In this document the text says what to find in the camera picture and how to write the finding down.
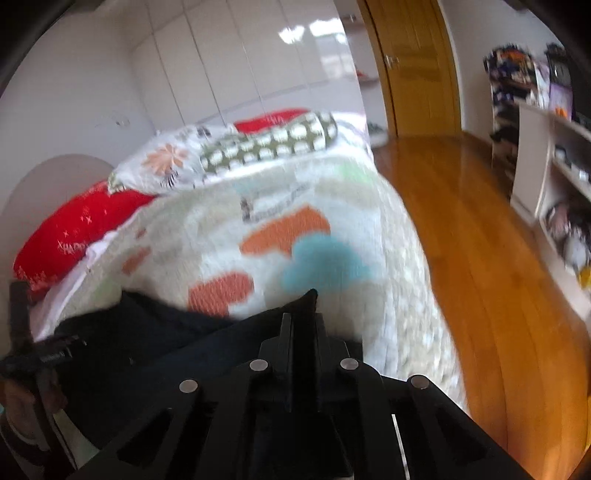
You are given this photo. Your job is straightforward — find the black desk clock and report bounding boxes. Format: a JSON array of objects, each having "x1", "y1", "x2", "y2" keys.
[{"x1": 545, "y1": 43, "x2": 572, "y2": 89}]

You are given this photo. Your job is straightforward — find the white shelf unit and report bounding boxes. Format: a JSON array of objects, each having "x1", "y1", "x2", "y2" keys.
[{"x1": 510, "y1": 101, "x2": 590, "y2": 322}]

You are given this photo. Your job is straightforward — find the green sheep-print bolster pillow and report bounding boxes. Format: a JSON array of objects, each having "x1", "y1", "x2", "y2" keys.
[{"x1": 199, "y1": 111, "x2": 338, "y2": 175}]

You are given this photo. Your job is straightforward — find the shoe rack with clutter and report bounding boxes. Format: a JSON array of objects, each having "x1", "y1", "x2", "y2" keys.
[{"x1": 483, "y1": 44, "x2": 550, "y2": 182}]

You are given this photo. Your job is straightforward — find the wooden bedroom door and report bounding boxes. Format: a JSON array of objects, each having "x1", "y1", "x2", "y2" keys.
[{"x1": 358, "y1": 0, "x2": 461, "y2": 138}]

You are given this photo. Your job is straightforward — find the red pillow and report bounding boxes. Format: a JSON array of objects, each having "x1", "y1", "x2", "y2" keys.
[{"x1": 12, "y1": 181, "x2": 154, "y2": 301}]

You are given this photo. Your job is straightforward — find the black pants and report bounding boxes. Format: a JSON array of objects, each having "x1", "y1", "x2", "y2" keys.
[{"x1": 55, "y1": 290, "x2": 318, "y2": 449}]

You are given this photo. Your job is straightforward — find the floral white pillow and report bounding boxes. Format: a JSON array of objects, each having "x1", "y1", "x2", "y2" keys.
[{"x1": 107, "y1": 124, "x2": 238, "y2": 195}]

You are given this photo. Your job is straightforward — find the white bed sheet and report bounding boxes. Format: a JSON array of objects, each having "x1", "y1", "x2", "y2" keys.
[{"x1": 30, "y1": 219, "x2": 132, "y2": 341}]

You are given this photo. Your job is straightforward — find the person's left hand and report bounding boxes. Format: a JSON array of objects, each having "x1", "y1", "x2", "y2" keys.
[{"x1": 1, "y1": 378, "x2": 65, "y2": 442}]

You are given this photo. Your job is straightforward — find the patchwork quilted bedspread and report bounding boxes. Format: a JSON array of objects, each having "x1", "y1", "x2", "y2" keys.
[{"x1": 58, "y1": 156, "x2": 468, "y2": 407}]

